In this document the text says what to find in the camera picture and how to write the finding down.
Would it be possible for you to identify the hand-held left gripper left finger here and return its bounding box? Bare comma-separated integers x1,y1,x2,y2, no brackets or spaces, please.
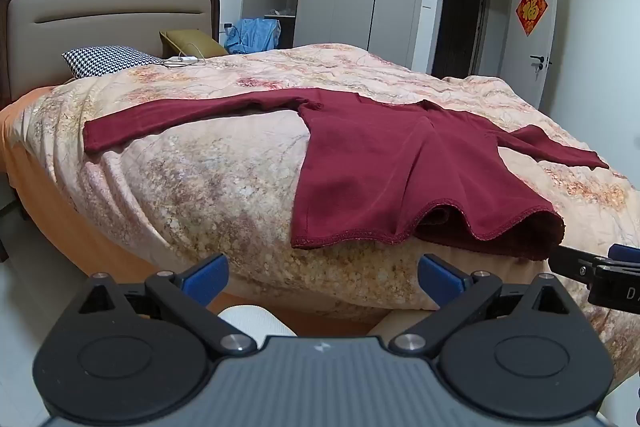
65,253,259,356

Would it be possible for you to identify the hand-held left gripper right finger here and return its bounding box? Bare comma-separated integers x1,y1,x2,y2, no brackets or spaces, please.
389,253,584,356

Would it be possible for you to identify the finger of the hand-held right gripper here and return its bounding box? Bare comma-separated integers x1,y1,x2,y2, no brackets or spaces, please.
607,243,640,265
548,245,601,282

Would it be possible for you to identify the dark red long-sleeved shirt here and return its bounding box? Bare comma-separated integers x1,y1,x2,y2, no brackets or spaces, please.
82,88,610,262

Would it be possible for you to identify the blue clothes heap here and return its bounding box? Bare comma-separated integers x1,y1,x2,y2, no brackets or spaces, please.
223,18,281,56

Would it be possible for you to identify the bed with floral duvet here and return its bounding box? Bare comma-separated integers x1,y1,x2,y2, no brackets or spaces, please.
22,43,640,389

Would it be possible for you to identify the orange bed sheet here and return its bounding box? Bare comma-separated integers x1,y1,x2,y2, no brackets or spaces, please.
0,86,386,338

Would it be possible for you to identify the white room door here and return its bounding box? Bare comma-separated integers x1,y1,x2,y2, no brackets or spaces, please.
500,0,559,110

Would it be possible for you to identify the olive green pillow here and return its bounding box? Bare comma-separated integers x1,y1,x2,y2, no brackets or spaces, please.
159,29,230,59

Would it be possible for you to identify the houndstooth pillow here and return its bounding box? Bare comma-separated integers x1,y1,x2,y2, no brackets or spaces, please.
62,46,166,80

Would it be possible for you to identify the red diamond door decoration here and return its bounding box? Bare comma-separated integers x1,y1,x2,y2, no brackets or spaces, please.
515,0,549,38

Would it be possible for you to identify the white charger cable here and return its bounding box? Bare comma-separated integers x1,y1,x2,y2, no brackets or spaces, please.
160,41,212,69

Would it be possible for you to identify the white door frame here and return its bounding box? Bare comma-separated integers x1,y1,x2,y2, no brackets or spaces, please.
429,0,518,80

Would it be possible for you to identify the padded headboard with wooden frame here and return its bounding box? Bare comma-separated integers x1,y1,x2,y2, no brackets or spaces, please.
0,0,221,110

